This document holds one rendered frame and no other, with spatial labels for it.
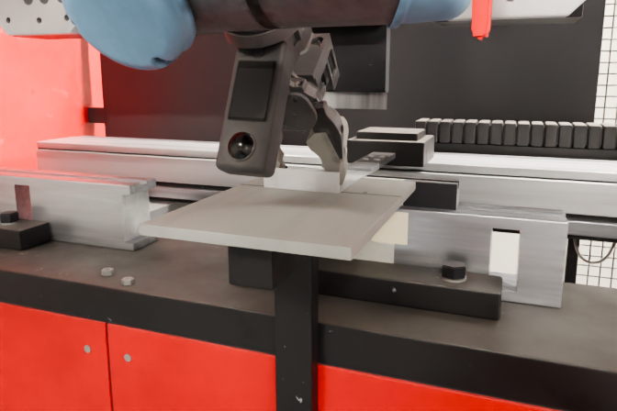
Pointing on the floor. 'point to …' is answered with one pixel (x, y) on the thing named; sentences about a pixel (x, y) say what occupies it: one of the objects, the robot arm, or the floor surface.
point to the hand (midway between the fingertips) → (308, 180)
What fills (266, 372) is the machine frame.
